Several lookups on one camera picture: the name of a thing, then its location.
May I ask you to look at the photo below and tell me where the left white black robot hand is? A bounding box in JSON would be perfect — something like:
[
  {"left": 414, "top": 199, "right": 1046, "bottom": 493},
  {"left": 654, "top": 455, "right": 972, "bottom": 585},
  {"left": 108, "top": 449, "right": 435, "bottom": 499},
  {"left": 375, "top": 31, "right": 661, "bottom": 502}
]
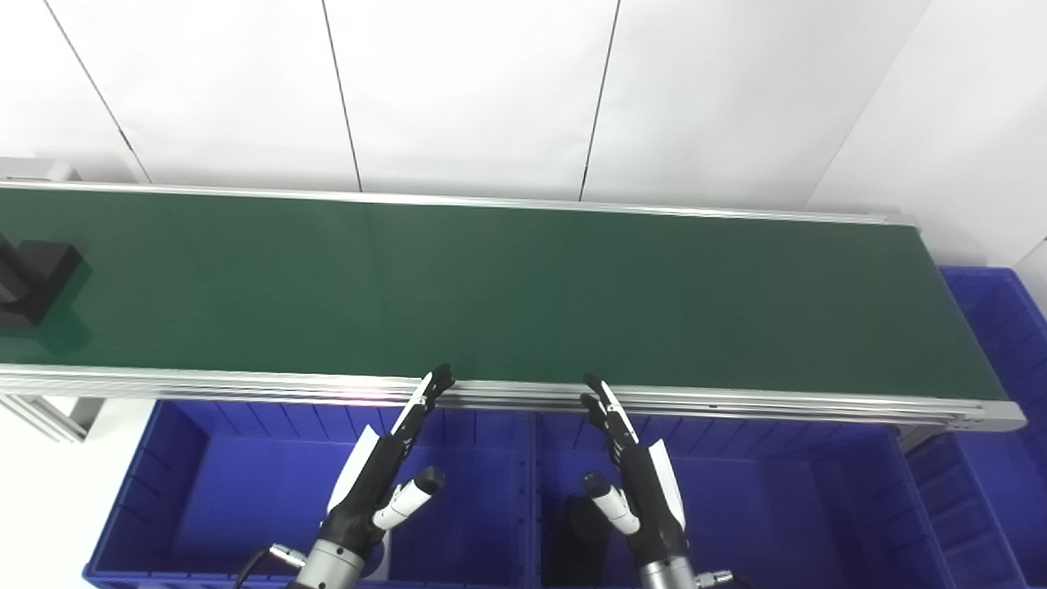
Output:
[{"left": 326, "top": 363, "right": 456, "bottom": 551}]

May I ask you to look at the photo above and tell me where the blue plastic bin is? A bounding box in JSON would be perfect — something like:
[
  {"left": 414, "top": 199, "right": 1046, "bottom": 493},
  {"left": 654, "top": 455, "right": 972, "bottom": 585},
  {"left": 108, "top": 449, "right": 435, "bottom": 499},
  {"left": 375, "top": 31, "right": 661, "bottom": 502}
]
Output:
[
  {"left": 532, "top": 409, "right": 958, "bottom": 589},
  {"left": 904, "top": 266, "right": 1047, "bottom": 589},
  {"left": 82, "top": 399, "right": 541, "bottom": 589}
]

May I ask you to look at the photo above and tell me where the black cylinder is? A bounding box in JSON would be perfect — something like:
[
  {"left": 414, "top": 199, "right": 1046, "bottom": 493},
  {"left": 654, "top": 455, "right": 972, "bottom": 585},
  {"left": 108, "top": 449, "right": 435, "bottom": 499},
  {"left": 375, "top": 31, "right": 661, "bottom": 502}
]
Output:
[
  {"left": 0, "top": 232, "right": 84, "bottom": 330},
  {"left": 544, "top": 495, "right": 618, "bottom": 589}
]

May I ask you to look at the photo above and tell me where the green conveyor belt aluminium frame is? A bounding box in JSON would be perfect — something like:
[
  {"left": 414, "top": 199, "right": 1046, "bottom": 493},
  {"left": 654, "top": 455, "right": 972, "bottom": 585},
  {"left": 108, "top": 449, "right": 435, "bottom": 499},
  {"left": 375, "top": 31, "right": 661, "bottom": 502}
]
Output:
[{"left": 0, "top": 180, "right": 1027, "bottom": 434}]

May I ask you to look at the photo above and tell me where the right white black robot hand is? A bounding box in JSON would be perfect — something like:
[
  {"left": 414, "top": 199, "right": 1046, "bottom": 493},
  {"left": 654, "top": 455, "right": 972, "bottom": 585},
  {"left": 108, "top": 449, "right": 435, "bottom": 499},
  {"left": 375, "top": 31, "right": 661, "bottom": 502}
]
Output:
[{"left": 579, "top": 374, "right": 692, "bottom": 567}]

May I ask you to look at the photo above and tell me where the aluminium conveyor leg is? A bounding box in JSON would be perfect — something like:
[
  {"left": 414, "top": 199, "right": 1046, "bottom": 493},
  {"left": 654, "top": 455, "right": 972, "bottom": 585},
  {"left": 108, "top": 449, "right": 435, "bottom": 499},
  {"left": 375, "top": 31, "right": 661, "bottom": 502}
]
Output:
[
  {"left": 0, "top": 393, "right": 103, "bottom": 443},
  {"left": 896, "top": 421, "right": 954, "bottom": 452}
]

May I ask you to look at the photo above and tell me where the grey conveyor motor box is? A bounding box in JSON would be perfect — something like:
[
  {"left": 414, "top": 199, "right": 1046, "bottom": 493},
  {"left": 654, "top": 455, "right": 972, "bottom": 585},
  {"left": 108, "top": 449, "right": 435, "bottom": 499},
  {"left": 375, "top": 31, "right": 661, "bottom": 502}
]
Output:
[{"left": 0, "top": 157, "right": 83, "bottom": 182}]

